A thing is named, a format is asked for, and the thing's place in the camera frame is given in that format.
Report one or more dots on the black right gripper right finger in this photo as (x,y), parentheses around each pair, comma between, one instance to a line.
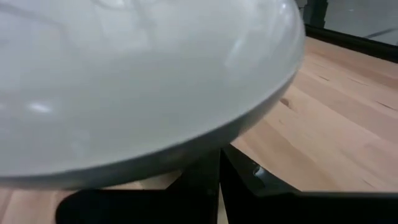
(280,208)

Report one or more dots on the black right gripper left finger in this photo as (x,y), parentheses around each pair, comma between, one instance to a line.
(140,208)

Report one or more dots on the white flood lightbulb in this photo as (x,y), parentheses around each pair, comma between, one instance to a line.
(140,87)

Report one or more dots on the black aluminium table frame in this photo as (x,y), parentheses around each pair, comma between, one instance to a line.
(348,40)

